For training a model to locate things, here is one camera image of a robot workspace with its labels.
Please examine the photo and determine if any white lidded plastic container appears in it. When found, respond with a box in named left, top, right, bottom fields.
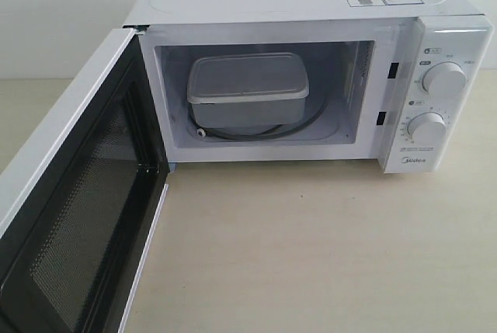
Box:
left=187, top=52, right=309, bottom=129

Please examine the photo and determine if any white microwave door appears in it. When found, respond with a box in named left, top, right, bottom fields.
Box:
left=1, top=29, right=169, bottom=332

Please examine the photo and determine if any glass microwave turntable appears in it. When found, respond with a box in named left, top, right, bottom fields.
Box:
left=188, top=92, right=331, bottom=142

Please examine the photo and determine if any white microwave oven body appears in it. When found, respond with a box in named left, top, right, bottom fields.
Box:
left=125, top=0, right=493, bottom=173

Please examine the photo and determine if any lower white control knob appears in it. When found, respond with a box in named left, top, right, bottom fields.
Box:
left=407, top=113, right=447, bottom=144

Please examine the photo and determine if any white control knob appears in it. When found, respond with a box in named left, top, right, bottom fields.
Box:
left=422, top=62, right=467, bottom=97
left=407, top=113, right=447, bottom=144

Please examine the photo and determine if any upper white control knob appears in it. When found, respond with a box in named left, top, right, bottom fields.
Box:
left=422, top=62, right=467, bottom=97

